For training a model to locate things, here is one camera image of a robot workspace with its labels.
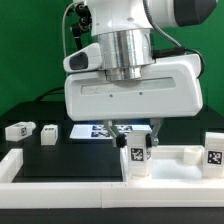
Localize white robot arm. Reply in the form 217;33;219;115
63;0;218;148

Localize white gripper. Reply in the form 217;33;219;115
65;54;203;148

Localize black cable at base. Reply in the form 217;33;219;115
34;86;66;102

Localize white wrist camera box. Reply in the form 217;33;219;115
63;43;102;73

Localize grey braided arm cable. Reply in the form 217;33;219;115
143;0;206;78

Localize white square table top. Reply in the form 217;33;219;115
119;144;224;184

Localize white sheet with tags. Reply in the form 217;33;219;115
70;124;151;140

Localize white U-shaped fence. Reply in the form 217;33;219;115
0;149;224;209

